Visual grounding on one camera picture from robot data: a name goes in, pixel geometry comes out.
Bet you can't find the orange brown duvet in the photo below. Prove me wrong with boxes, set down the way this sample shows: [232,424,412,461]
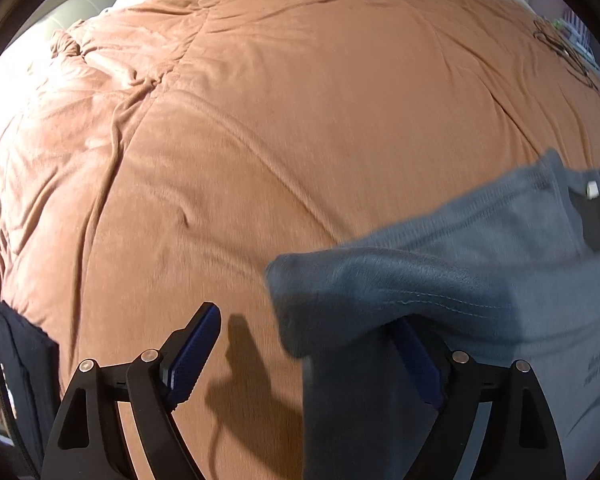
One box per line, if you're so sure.
[0,0,600,479]

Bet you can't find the dark hanging cloth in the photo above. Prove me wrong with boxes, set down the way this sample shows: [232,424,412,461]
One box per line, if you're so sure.
[0,301,60,470]

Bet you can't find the coiled black cable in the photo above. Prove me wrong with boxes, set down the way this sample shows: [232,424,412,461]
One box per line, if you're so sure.
[532,16,600,94]

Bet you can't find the grey blue t-shirt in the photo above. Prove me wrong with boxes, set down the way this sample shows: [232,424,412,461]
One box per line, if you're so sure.
[266,151,600,479]

